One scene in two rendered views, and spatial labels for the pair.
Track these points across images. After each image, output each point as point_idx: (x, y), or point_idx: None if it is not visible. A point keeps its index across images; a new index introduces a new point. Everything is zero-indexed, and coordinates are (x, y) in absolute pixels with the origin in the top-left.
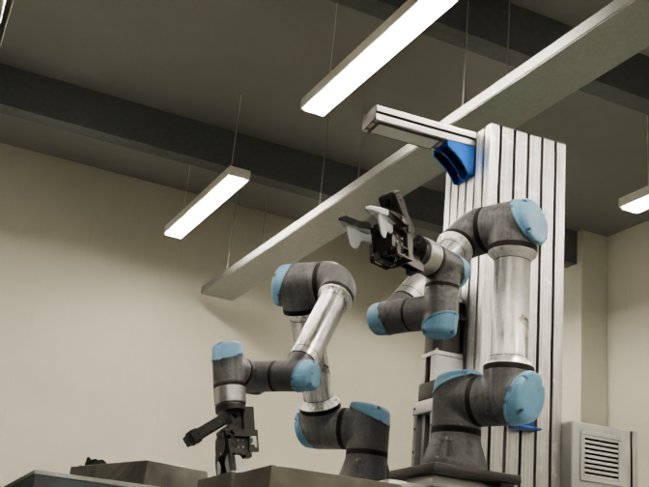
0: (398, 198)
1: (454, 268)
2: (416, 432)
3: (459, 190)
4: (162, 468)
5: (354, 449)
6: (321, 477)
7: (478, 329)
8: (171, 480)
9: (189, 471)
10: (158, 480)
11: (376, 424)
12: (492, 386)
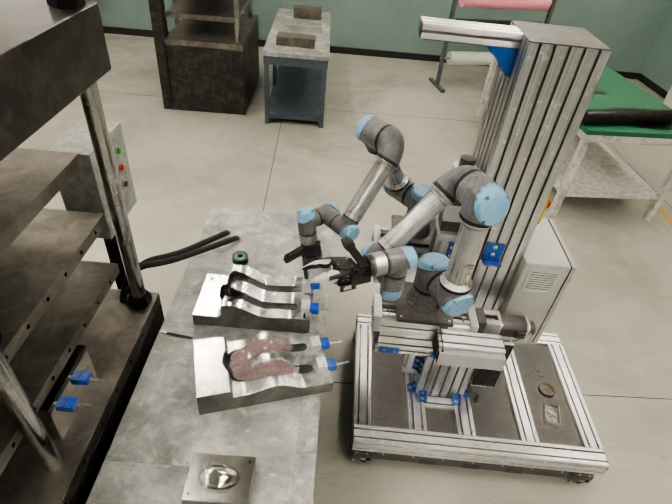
0: (349, 249)
1: (399, 270)
2: (433, 234)
3: (503, 73)
4: (205, 397)
5: None
6: None
7: None
8: (211, 399)
9: (220, 394)
10: (204, 401)
11: None
12: (438, 295)
